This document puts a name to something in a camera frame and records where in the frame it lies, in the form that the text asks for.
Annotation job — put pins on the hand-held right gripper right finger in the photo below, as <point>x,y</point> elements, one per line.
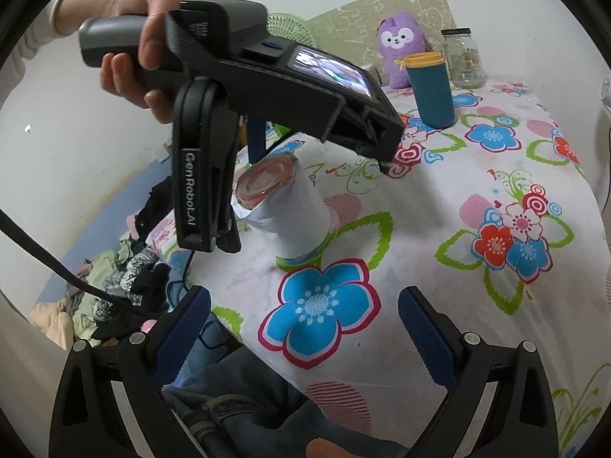
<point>427,338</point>

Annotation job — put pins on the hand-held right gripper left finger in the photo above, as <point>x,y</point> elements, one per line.
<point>184,338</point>

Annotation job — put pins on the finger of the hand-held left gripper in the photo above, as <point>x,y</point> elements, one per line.
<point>195,176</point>
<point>256,140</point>

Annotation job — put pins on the white jar pink lid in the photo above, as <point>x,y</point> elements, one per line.
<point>296,210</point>

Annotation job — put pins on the person's left forearm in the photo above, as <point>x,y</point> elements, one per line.
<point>28,38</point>

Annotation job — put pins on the teal cup with yellow rim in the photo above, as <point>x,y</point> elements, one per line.
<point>432,95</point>

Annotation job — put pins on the green fan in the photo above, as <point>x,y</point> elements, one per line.
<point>291,28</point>

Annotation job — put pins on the person's jeans legs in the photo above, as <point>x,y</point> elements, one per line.
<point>248,400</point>

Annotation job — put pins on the pile of clothes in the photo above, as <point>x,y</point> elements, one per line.
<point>124,267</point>

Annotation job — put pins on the green patterned cloth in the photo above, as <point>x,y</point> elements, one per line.
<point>353,24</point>

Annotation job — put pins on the floral printed sheet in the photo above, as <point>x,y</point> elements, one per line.
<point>429,200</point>

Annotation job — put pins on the purple plush toy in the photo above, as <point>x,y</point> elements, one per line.
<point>401,43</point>

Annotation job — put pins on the clear glass jar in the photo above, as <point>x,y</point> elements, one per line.
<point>463,59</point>

